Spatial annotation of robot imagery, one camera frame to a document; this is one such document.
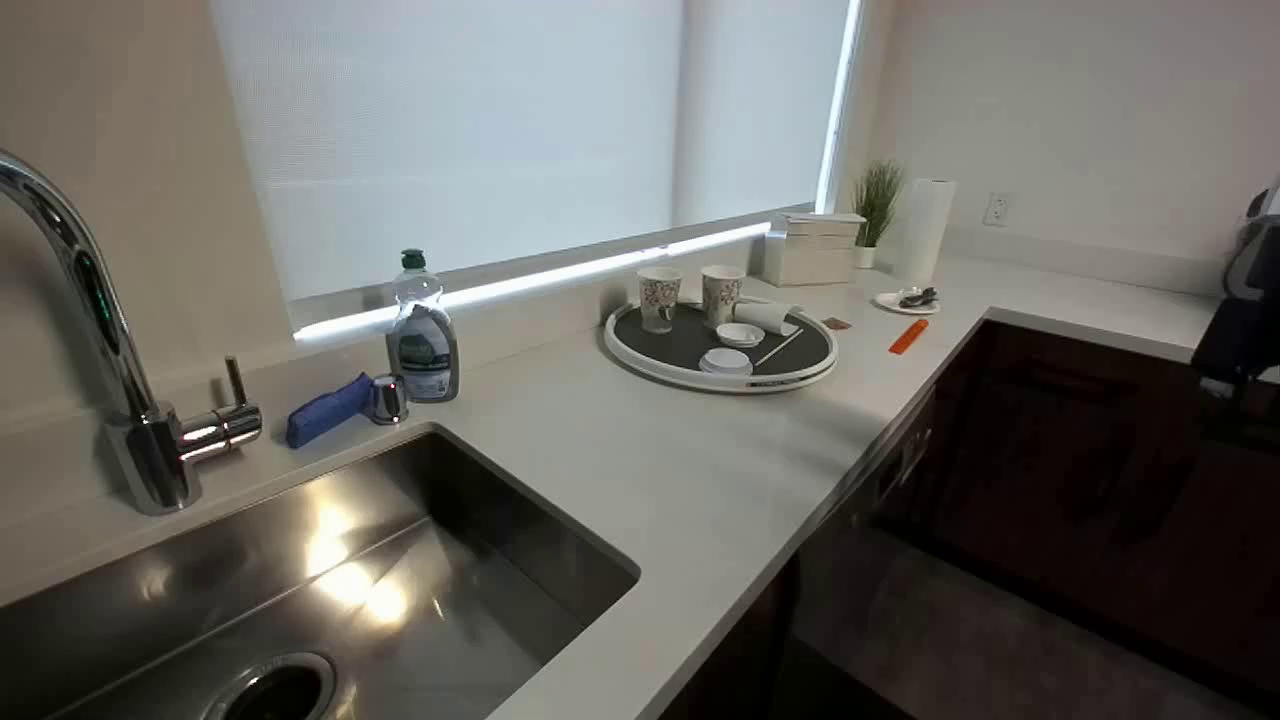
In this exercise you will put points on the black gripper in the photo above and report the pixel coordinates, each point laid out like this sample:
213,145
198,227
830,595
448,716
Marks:
1243,348

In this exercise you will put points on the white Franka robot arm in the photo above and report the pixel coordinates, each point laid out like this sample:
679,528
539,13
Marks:
1263,252

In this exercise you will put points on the dark wood corner cabinet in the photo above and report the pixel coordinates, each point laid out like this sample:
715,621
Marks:
1095,493

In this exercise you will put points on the dark item on plate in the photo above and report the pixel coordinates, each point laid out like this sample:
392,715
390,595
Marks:
919,298

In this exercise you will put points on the white paper towel roll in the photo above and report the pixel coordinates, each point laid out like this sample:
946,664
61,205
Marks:
920,234

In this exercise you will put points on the small white plate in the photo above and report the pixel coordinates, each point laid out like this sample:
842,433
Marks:
884,306

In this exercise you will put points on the small green potted plant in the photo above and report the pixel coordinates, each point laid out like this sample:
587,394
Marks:
876,202

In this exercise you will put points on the small brown paper packet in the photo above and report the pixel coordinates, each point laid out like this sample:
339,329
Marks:
838,323

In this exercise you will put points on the white rectangular container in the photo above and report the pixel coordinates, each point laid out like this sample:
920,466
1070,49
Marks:
815,248

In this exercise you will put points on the wooden chopstick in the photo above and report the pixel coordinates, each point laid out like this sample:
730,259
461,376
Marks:
784,348

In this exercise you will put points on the folded white napkin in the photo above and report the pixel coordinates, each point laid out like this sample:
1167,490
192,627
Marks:
766,316

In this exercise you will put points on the small white bowl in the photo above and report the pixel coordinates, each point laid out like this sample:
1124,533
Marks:
743,335
727,360

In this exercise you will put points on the patterned paper cup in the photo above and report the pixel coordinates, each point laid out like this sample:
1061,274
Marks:
657,306
722,298

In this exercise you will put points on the narrow white roller blind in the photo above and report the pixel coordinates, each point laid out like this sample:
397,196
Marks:
763,106

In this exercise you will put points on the round black white-rimmed tray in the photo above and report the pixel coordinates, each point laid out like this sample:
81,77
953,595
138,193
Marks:
680,344

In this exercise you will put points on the clear dish soap bottle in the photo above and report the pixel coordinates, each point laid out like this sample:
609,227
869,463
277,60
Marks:
425,353

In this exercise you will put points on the wide white roller blind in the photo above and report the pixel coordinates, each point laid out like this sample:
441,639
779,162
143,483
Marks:
454,120

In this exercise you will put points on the stainless steel sink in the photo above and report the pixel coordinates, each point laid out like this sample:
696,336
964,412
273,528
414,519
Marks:
425,560

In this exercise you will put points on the sink drain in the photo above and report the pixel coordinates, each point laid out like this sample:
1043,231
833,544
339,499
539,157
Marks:
273,690

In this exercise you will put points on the chrome kitchen faucet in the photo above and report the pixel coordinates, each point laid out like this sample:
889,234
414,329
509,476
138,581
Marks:
81,287

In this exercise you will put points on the white wall outlet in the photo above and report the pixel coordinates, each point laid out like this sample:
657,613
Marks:
998,211

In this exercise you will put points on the window ledge frame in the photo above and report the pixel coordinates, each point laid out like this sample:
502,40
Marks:
535,280

